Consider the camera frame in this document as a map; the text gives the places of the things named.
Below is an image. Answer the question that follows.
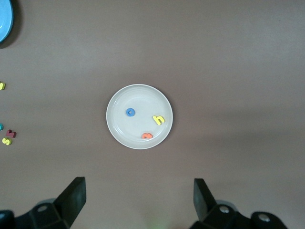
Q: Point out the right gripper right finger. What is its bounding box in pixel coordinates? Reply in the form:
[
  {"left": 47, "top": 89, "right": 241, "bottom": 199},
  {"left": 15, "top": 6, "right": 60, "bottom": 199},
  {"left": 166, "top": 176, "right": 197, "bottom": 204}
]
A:
[{"left": 190, "top": 178, "right": 289, "bottom": 229}]

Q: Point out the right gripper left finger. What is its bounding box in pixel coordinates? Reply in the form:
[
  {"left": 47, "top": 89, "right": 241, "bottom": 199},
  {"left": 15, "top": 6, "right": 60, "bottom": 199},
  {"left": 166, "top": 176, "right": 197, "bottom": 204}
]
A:
[{"left": 0, "top": 176, "right": 86, "bottom": 229}]

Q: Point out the yellow letter h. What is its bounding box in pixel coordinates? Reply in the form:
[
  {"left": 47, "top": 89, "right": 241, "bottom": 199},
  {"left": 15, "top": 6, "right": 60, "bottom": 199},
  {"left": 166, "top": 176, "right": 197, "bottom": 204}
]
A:
[{"left": 152, "top": 114, "right": 166, "bottom": 126}]

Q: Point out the beige plate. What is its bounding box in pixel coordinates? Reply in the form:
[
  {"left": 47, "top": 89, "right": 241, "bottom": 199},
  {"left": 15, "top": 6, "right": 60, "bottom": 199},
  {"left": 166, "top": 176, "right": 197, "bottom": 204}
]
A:
[{"left": 106, "top": 83, "right": 173, "bottom": 150}]

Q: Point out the brown table cover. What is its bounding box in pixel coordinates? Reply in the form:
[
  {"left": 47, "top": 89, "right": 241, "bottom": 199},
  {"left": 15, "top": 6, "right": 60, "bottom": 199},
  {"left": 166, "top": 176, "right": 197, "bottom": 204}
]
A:
[{"left": 0, "top": 0, "right": 305, "bottom": 229}]

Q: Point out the blue plate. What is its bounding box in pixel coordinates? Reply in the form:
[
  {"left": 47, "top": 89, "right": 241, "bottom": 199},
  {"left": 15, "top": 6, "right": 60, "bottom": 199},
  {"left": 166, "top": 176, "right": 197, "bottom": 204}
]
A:
[{"left": 0, "top": 0, "right": 14, "bottom": 44}]

